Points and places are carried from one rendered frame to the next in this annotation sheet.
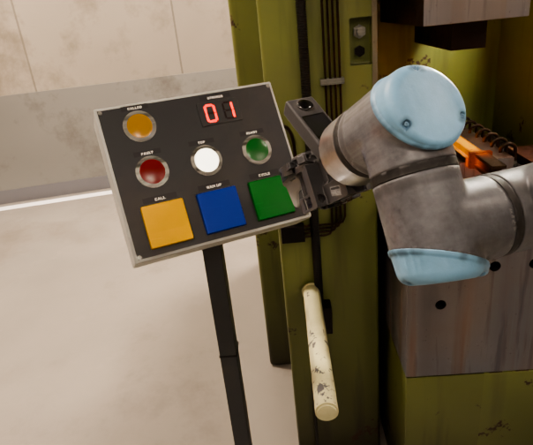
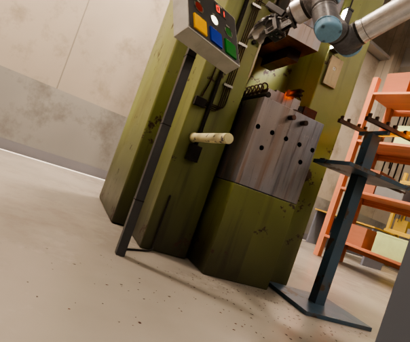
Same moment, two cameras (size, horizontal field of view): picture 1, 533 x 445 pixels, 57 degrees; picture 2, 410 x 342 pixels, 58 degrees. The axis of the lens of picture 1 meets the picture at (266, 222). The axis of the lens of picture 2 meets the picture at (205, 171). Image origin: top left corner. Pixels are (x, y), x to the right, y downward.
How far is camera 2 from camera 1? 1.25 m
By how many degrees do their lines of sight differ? 34
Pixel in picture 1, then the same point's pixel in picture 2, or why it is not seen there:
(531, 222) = (349, 31)
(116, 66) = (13, 59)
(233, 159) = (221, 28)
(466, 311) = (269, 155)
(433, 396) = (242, 199)
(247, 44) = not seen: hidden behind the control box
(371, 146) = not seen: outside the picture
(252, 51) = not seen: hidden behind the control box
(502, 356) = (275, 187)
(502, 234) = (345, 28)
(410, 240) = (327, 13)
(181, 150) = (208, 9)
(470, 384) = (259, 198)
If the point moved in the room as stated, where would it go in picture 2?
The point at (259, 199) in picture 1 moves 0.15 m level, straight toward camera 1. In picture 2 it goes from (227, 45) to (245, 38)
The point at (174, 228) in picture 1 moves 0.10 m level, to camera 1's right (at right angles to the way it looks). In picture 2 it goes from (202, 27) to (223, 39)
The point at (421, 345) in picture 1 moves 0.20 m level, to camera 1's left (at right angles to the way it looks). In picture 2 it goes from (247, 166) to (212, 152)
